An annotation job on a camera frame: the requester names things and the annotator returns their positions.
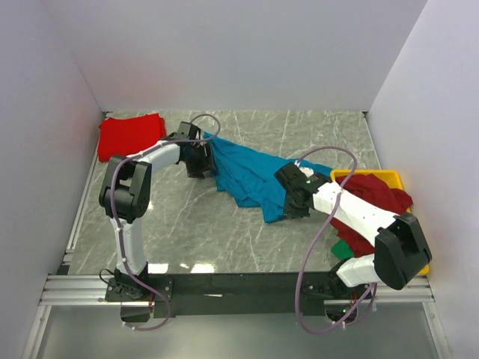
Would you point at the folded red t shirt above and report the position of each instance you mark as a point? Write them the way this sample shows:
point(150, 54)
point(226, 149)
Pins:
point(129, 136)

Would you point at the dark red t shirt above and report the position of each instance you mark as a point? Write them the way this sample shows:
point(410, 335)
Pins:
point(374, 191)

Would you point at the yellow plastic bin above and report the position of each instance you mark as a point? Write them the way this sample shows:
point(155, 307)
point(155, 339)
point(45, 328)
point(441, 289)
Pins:
point(390, 177)

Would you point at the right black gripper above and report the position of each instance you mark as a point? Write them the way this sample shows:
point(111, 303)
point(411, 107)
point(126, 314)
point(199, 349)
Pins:
point(296, 209)

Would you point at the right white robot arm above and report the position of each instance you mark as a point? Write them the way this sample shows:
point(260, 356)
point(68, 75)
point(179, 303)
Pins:
point(400, 246)

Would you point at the green t shirt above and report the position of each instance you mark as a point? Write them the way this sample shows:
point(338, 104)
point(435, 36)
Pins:
point(342, 250)

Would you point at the black base beam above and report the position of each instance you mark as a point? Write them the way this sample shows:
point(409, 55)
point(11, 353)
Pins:
point(171, 295)

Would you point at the blue t shirt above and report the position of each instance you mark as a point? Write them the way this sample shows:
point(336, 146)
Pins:
point(249, 177)

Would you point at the aluminium frame rail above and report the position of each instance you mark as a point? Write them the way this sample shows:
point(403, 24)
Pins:
point(88, 290)

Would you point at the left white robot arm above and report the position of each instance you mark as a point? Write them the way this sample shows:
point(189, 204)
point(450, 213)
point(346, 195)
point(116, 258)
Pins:
point(126, 188)

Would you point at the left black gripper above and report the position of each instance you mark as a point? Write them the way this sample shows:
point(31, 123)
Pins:
point(206, 158)

